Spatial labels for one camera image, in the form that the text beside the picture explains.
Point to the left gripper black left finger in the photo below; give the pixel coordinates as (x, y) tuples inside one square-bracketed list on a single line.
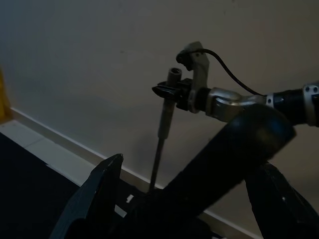
[(94, 189)]

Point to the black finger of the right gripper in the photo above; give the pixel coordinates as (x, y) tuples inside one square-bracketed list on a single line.
[(162, 83), (165, 92)]

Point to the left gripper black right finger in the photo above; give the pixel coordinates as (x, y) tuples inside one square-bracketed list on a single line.
[(279, 206)]

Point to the black floor mat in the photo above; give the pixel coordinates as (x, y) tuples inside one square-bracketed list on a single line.
[(25, 186)]

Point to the yellow plastic container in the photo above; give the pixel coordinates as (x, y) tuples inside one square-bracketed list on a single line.
[(3, 99)]

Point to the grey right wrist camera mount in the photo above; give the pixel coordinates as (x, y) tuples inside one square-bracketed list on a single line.
[(200, 72)]

